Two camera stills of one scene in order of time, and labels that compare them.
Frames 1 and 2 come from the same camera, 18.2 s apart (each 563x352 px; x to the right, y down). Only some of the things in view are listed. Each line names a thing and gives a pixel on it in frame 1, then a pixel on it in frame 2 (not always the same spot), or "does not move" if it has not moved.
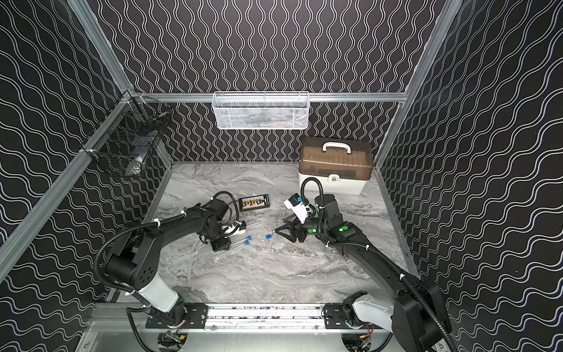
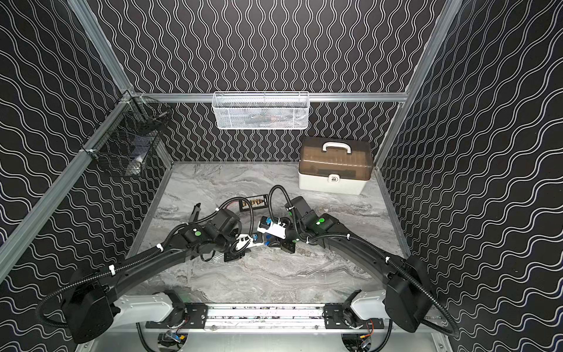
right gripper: x=293 y=228 -> x=282 y=244
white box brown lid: x=342 y=166 does not move
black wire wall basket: x=122 y=146 does not move
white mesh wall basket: x=260 y=110 does not move
